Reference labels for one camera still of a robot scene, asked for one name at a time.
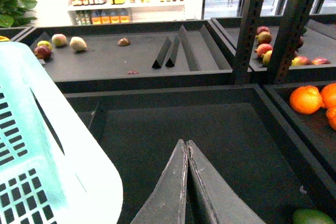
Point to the pale green fruit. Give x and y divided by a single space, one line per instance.
77 44

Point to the orange fruit right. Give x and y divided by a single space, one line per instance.
328 96

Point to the orange fruit lower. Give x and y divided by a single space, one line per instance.
331 117

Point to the black rear display tray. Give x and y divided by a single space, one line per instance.
120 56

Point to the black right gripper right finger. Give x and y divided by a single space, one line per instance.
216 200

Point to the orange fruit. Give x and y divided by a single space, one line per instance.
328 96
331 117
306 100

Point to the light blue plastic basket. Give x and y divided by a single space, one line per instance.
52 168

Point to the black rear right tray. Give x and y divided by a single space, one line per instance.
316 44

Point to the dark red round fruit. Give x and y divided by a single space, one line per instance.
42 52

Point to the black perforated upright post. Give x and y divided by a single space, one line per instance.
251 10

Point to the black orange display tray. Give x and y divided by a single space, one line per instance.
314 130

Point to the black avocado display tray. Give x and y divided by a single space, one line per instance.
238 129

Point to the green avocado right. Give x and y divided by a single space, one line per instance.
311 216

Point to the black triangular divider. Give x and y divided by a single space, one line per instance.
173 53
162 54

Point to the green leafy plant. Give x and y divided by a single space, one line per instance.
14 13

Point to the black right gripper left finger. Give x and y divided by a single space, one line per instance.
167 202

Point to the orange fruit left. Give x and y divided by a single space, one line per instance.
306 100

